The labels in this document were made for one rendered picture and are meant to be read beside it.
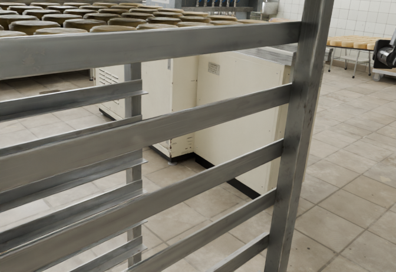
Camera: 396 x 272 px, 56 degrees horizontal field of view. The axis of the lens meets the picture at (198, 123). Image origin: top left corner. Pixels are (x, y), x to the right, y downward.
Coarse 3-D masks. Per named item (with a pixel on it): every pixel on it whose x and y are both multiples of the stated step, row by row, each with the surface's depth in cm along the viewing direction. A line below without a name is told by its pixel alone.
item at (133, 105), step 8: (128, 64) 86; (136, 64) 86; (128, 72) 86; (136, 72) 87; (128, 80) 87; (136, 96) 89; (128, 104) 89; (136, 104) 89; (128, 112) 90; (136, 112) 90; (136, 168) 96; (128, 176) 97; (136, 176) 96; (128, 232) 103; (136, 232) 103; (128, 240) 104; (136, 256) 106; (128, 264) 108
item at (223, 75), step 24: (216, 72) 222; (240, 72) 206; (264, 72) 192; (288, 72) 184; (216, 96) 227; (240, 120) 213; (264, 120) 198; (216, 144) 235; (240, 144) 217; (264, 144) 201; (264, 168) 204; (264, 192) 208
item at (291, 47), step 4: (288, 44) 214; (292, 44) 211; (296, 44) 209; (276, 48) 221; (280, 48) 219; (284, 48) 216; (288, 48) 214; (292, 48) 212; (296, 48) 210; (332, 48) 194; (328, 52) 194; (328, 56) 195; (324, 60) 197; (328, 60) 196
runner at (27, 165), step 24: (240, 96) 48; (264, 96) 51; (288, 96) 56; (144, 120) 38; (168, 120) 40; (192, 120) 43; (216, 120) 46; (48, 144) 31; (72, 144) 33; (96, 144) 35; (120, 144) 36; (144, 144) 39; (0, 168) 29; (24, 168) 30; (48, 168) 32; (72, 168) 34
